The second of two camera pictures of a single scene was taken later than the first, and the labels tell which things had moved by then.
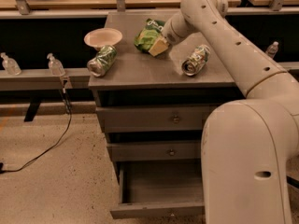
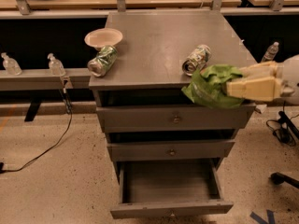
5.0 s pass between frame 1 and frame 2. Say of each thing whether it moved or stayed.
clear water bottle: stayed
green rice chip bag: moved
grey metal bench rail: stayed
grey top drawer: stayed
